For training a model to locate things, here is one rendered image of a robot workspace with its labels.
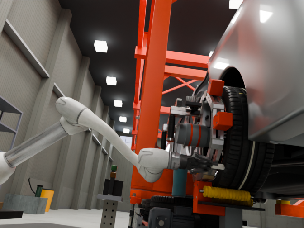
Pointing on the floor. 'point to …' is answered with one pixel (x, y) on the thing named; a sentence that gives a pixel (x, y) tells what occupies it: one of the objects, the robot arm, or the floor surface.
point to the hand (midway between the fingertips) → (217, 166)
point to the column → (109, 214)
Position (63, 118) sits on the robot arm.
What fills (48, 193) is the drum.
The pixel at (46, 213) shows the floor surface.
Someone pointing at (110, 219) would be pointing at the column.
